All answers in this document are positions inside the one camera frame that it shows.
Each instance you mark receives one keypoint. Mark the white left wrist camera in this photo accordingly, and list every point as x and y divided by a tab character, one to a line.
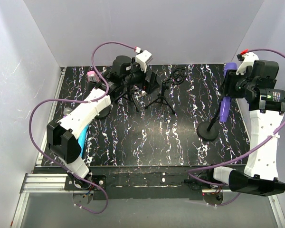
143	58

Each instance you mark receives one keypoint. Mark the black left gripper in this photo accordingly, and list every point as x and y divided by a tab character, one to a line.
151	86

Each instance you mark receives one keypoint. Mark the black tripod stand with ring clamp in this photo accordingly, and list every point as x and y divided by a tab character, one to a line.
162	98

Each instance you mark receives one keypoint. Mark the glitter purple silver-head microphone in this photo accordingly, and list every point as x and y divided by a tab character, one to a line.
67	111

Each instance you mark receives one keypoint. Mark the solid purple microphone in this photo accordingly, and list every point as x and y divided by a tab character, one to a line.
225	104

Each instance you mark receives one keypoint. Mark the cyan blue microphone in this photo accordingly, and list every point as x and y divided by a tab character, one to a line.
82	138

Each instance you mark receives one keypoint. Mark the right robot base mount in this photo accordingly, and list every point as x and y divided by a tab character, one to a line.
212	194

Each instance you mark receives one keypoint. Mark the black round-base clip stand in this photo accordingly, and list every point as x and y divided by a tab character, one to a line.
105	112

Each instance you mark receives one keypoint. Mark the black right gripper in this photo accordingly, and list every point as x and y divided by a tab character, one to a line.
231	77

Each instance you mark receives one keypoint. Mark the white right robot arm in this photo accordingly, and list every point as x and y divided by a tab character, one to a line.
260	175

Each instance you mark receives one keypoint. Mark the black front mounting rail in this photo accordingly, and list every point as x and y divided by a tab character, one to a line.
147	182

